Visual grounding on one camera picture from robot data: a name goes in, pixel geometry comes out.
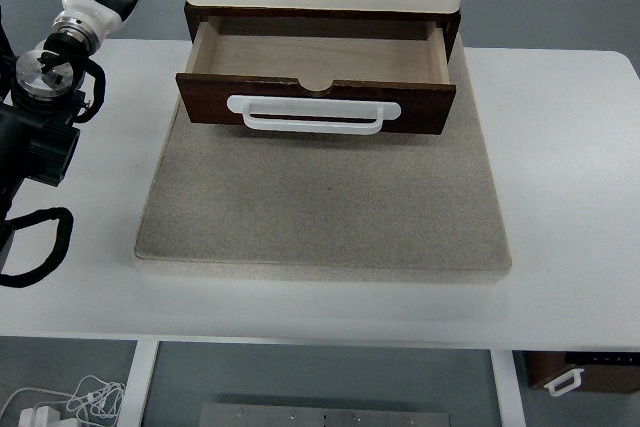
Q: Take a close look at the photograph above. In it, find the white drawer handle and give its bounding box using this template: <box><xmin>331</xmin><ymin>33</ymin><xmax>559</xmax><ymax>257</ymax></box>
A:
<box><xmin>225</xmin><ymin>94</ymin><xmax>402</xmax><ymax>136</ymax></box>

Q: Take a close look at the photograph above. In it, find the dark wood drawer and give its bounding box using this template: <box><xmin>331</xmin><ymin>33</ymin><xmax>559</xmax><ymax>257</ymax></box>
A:
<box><xmin>174</xmin><ymin>16</ymin><xmax>457</xmax><ymax>137</ymax></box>

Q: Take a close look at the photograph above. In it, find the grey mat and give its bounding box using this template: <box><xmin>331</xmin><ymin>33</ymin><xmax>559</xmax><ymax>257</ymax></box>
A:
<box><xmin>133</xmin><ymin>39</ymin><xmax>515</xmax><ymax>284</ymax></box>

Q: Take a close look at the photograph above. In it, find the white table leg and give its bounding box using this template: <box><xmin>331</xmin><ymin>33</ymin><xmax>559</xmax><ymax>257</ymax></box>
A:
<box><xmin>489</xmin><ymin>349</ymin><xmax>526</xmax><ymax>427</ymax></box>
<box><xmin>118</xmin><ymin>340</ymin><xmax>160</xmax><ymax>427</ymax></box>

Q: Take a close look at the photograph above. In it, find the white charger plug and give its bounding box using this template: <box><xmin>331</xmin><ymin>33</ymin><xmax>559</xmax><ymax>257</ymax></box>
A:
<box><xmin>18</xmin><ymin>405</ymin><xmax>61</xmax><ymax>427</ymax></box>

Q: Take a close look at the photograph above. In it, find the brown wooden box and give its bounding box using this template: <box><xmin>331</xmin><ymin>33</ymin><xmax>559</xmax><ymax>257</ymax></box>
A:
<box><xmin>522</xmin><ymin>350</ymin><xmax>640</xmax><ymax>395</ymax></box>

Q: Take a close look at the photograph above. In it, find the white cable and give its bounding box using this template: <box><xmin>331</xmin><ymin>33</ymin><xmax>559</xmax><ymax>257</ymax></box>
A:
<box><xmin>0</xmin><ymin>375</ymin><xmax>126</xmax><ymax>427</ymax></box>

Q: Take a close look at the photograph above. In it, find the white box handle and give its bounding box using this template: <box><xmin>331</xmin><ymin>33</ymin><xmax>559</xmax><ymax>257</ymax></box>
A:
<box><xmin>543</xmin><ymin>367</ymin><xmax>586</xmax><ymax>397</ymax></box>

